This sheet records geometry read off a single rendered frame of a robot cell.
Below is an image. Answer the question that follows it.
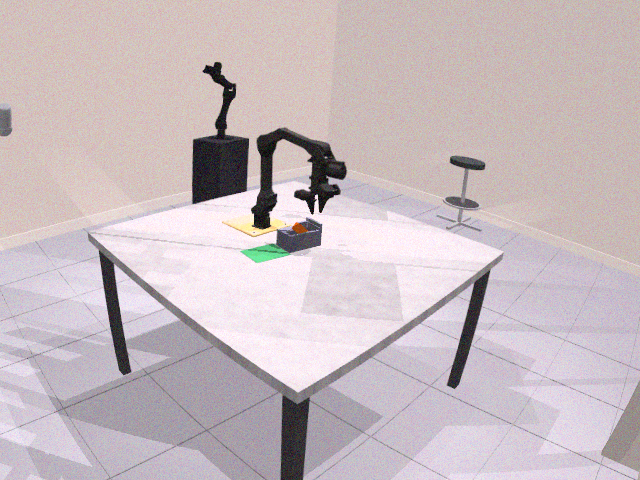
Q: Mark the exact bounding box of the orange l-shaped part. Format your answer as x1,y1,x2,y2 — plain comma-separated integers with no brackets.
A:
292,222,308,234

